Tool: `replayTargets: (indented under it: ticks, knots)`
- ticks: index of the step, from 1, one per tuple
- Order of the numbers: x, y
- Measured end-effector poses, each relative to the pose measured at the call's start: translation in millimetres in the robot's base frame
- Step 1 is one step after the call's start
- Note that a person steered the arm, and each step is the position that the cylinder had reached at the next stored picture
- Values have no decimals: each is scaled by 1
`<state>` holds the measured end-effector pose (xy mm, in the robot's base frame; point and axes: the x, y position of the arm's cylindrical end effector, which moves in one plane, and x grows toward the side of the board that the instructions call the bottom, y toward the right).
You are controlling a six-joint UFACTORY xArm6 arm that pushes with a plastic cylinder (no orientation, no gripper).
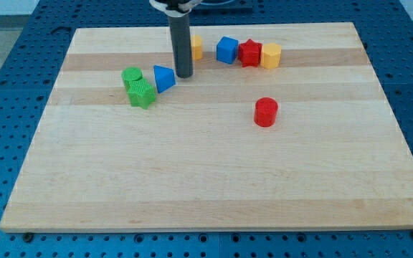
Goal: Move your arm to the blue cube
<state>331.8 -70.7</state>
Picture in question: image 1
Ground blue cube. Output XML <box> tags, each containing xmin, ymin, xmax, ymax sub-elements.
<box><xmin>216</xmin><ymin>37</ymin><xmax>239</xmax><ymax>65</ymax></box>

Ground red cylinder block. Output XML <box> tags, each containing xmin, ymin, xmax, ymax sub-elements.
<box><xmin>254</xmin><ymin>97</ymin><xmax>279</xmax><ymax>128</ymax></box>

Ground yellow hexagon block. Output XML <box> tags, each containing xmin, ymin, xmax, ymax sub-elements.
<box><xmin>260</xmin><ymin>43</ymin><xmax>282</xmax><ymax>69</ymax></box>

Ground white cable tie ring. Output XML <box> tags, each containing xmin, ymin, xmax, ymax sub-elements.
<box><xmin>148</xmin><ymin>0</ymin><xmax>202</xmax><ymax>18</ymax></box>

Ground red star block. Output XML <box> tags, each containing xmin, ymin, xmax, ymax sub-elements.
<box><xmin>238</xmin><ymin>39</ymin><xmax>262</xmax><ymax>67</ymax></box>

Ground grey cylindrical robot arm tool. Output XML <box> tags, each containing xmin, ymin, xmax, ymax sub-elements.
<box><xmin>167</xmin><ymin>0</ymin><xmax>193</xmax><ymax>78</ymax></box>

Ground green cylinder block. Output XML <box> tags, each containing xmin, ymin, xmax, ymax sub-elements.
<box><xmin>121</xmin><ymin>67</ymin><xmax>143</xmax><ymax>91</ymax></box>

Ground yellow block behind tool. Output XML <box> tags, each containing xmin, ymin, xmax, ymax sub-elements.
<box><xmin>191</xmin><ymin>35</ymin><xmax>203</xmax><ymax>60</ymax></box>

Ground blue triangle block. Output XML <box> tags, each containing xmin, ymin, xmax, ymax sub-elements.
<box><xmin>153</xmin><ymin>65</ymin><xmax>176</xmax><ymax>93</ymax></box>

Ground green star block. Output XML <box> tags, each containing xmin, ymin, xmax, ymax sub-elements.
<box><xmin>127</xmin><ymin>78</ymin><xmax>156</xmax><ymax>110</ymax></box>

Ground wooden board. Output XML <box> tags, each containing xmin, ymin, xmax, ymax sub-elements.
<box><xmin>0</xmin><ymin>22</ymin><xmax>413</xmax><ymax>233</ymax></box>

